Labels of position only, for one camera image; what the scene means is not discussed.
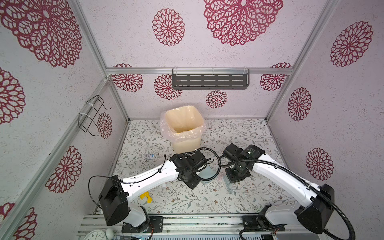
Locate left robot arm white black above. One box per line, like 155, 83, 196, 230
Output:
95, 147, 223, 232

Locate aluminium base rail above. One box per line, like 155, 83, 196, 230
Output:
76, 212, 331, 236

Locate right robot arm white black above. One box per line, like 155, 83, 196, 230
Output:
223, 144, 356, 240

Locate beige trash bin with liner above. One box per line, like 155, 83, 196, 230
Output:
160, 106, 206, 154

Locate black wire wall rack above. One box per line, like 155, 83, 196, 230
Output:
78, 95, 113, 139

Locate white dial gauge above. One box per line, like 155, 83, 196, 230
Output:
83, 230, 107, 240

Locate yellow paper scrap left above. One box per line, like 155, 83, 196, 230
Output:
140, 192, 153, 204

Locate teal hand brush white bristles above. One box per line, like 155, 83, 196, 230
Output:
223, 176, 233, 195

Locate dark metal wall shelf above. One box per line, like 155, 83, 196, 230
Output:
171, 69, 250, 90

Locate teal plastic dustpan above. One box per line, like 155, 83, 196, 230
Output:
198, 166, 217, 179

